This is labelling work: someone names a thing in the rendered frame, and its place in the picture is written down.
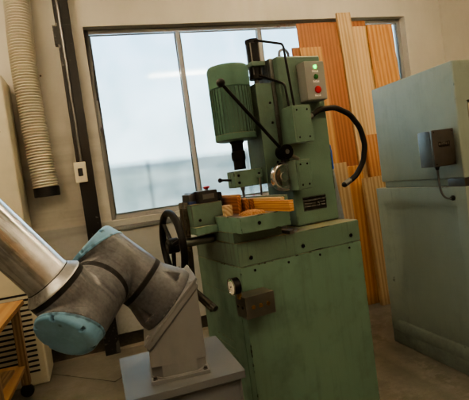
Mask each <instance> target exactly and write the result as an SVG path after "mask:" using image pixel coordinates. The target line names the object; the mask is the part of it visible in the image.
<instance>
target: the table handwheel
mask: <svg viewBox="0 0 469 400"><path fill-rule="evenodd" d="M168 217H169V218H170V219H171V221H172V223H173V225H174V227H175V230H176V232H177V236H178V238H177V237H175V238H172V237H171V234H170V233H169V231H168V228H167V226H166V224H167V218H168ZM166 235H167V237H166ZM214 241H215V236H214V235H213V234H207V235H203V236H199V237H191V238H190V239H186V237H185V233H184V231H183V227H182V224H181V222H180V220H179V218H178V216H177V215H176V214H175V212H173V211H172V210H165V211H163V213H162V215H161V217H160V247H161V251H162V254H163V260H164V263H166V264H170V265H172V266H176V252H181V268H184V267H185V266H186V265H188V266H189V257H188V247H189V246H192V247H193V246H197V245H201V244H208V243H213V242H214ZM169 254H171V257H172V262H171V258H170V256H169Z"/></svg>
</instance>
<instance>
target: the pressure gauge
mask: <svg viewBox="0 0 469 400"><path fill-rule="evenodd" d="M227 287H228V290H229V293H230V294H231V295H232V296H233V295H236V294H237V299H240V297H241V296H242V295H241V290H242V287H241V283H240V280H239V279H238V278H237V277H234V278H231V279H228V280H227ZM230 287H231V288H230Z"/></svg>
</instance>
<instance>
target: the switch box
mask: <svg viewBox="0 0 469 400"><path fill-rule="evenodd" d="M314 64H316V65H317V68H316V69H313V65H314ZM296 68H297V75H298V87H299V94H300V100H301V102H320V101H323V100H325V99H327V98H328V97H327V90H326V84H325V72H324V65H323V61H304V62H302V63H300V64H298V65H296ZM312 70H318V72H312ZM314 74H318V79H315V78H314V77H313V75H314ZM314 80H319V83H314V82H313V81H314ZM316 86H319V87H321V92H320V93H317V92H316V91H315V87H316ZM315 94H321V96H315Z"/></svg>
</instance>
